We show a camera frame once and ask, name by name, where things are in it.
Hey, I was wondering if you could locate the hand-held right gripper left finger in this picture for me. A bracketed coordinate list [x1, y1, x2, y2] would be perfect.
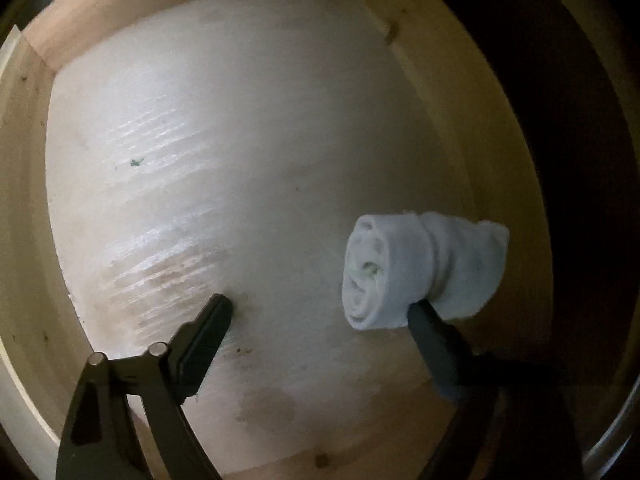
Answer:
[55, 293, 235, 480]

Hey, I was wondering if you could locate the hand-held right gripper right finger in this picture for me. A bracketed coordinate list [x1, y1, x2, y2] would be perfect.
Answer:
[407, 300, 601, 480]

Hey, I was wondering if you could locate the white towel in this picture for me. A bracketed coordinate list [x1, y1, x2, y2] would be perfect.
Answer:
[341, 211, 511, 332]

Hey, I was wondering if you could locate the wooden drawer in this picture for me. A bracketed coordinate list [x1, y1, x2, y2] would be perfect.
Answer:
[0, 0, 636, 480]

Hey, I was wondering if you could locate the white drawer liner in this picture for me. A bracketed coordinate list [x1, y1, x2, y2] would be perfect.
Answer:
[45, 0, 481, 476]

